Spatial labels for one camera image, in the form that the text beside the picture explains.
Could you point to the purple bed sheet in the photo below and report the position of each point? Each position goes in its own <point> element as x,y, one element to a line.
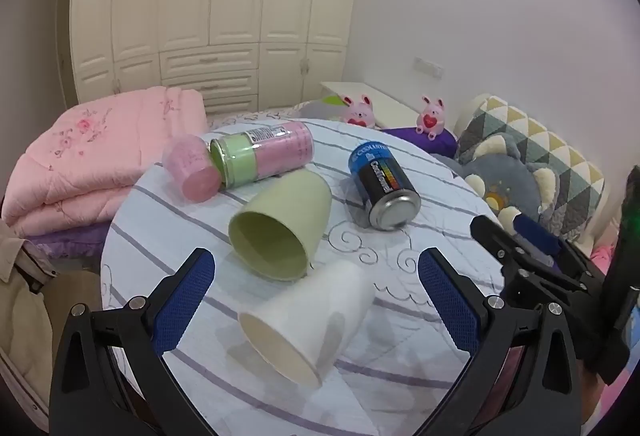
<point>70,243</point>

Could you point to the light green cup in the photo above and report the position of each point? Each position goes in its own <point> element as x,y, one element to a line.
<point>295,206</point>

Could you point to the beige jacket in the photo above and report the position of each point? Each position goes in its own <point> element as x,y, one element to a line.
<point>25,316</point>

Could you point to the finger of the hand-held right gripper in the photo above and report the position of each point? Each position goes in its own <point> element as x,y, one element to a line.
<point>537,236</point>
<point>520,277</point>

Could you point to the pink bunny plush toy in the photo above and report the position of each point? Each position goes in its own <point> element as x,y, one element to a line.
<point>359,111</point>
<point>430,118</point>

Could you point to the white paper cup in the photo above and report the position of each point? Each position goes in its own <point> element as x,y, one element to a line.
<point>320,311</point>

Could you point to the purple pillow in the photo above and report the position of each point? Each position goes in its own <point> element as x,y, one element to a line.
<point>425,143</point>

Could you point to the striped white tablecloth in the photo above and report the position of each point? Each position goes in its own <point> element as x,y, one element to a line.
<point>165,226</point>

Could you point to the white wall socket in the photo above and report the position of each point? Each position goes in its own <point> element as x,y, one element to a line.
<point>428,66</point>

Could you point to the pink canister with green lid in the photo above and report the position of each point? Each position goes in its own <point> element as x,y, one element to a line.
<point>280,148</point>

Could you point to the blue metal can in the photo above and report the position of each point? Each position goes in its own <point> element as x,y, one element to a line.
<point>380,181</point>

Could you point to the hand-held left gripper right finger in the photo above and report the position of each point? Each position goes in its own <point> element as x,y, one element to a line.
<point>448,302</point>

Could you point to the grey plush cushion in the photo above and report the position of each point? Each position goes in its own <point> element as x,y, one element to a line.
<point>505,170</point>

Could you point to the pink plastic cup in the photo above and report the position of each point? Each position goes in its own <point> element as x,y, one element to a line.
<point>187,163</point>

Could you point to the folded pink quilt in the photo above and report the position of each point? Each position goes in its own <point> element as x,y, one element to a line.
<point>100,150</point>

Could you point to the grey green pillow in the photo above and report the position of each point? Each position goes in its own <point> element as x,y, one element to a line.
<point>322,108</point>

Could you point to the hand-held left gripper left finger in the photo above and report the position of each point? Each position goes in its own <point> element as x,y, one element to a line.
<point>184,298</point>

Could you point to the triangle patterned headboard cushion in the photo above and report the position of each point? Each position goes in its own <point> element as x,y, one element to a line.
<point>560,150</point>

